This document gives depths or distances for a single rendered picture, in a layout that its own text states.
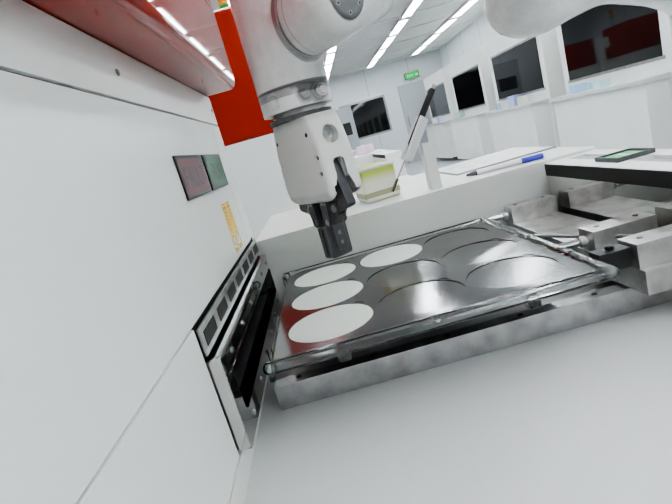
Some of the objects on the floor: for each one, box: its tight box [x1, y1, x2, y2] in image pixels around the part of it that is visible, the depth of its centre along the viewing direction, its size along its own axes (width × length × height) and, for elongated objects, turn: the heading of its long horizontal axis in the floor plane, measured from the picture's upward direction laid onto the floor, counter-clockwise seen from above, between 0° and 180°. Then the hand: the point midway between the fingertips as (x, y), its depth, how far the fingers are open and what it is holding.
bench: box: [485, 28, 566, 152], centre depth 717 cm, size 108×180×200 cm, turn 53°
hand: (335, 239), depth 60 cm, fingers closed
